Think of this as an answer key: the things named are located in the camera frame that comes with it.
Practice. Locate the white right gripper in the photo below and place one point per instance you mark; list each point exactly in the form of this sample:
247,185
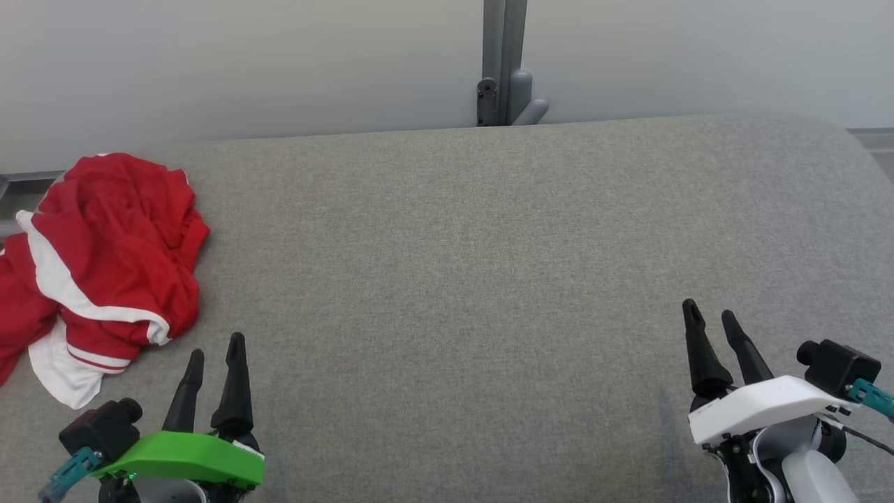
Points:
761,405

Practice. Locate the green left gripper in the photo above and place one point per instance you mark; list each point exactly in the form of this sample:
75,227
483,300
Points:
181,457

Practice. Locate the red shorts wide white stripe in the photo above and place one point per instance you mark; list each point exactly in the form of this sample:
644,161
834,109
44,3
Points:
126,230

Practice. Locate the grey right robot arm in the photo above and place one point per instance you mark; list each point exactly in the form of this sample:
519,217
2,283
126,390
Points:
814,475

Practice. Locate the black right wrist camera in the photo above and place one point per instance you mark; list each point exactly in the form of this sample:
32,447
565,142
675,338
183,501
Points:
838,367

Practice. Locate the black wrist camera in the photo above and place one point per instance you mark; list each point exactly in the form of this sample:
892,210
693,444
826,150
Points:
101,429
838,367

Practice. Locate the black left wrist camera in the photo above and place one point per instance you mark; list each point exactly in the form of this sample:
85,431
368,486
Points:
101,429

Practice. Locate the teal right camera connector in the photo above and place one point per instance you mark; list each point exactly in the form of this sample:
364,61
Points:
873,397

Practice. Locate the teal camera connector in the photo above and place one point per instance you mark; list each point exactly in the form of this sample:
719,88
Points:
873,397
70,471

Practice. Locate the teal left camera connector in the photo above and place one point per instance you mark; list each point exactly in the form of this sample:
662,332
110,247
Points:
70,471

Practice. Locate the grey cylindrical post fitting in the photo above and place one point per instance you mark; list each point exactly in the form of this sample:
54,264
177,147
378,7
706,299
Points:
521,89

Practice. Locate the black post bracket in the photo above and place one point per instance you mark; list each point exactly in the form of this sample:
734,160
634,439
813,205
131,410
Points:
487,101

